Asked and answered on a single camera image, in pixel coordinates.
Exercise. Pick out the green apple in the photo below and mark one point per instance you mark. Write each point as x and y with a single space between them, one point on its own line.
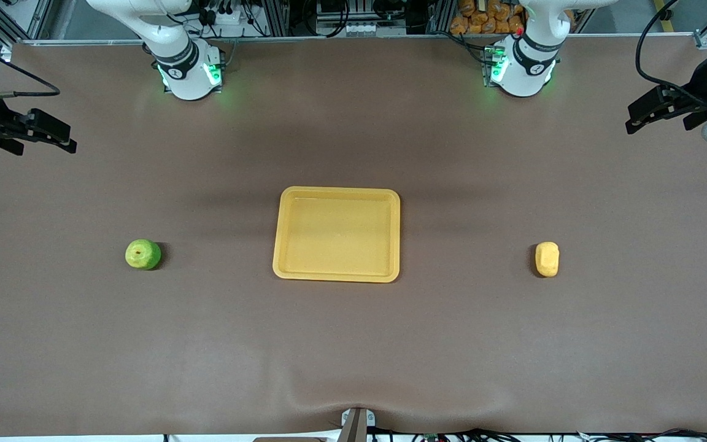
142 255

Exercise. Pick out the yellow potato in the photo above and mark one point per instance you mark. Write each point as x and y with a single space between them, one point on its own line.
547 260

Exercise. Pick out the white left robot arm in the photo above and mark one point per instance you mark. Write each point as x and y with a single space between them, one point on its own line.
528 67

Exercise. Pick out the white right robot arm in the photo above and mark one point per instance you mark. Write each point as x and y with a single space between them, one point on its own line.
181 67

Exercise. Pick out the yellow plastic tray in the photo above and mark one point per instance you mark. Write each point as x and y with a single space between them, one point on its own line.
338 236

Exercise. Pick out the orange bagged goods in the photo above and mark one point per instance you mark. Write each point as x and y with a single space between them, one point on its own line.
488 15

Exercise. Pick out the white power strip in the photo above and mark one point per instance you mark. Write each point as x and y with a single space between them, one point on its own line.
229 17

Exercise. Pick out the black electronics rack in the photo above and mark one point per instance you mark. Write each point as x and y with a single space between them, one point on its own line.
359 12

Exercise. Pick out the brown table cover mat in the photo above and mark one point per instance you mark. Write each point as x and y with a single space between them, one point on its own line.
353 344

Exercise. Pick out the aluminium frame post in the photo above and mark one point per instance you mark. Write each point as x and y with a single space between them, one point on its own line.
442 15
275 17

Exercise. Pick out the metal table edge bracket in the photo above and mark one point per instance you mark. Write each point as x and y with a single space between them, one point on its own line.
356 425

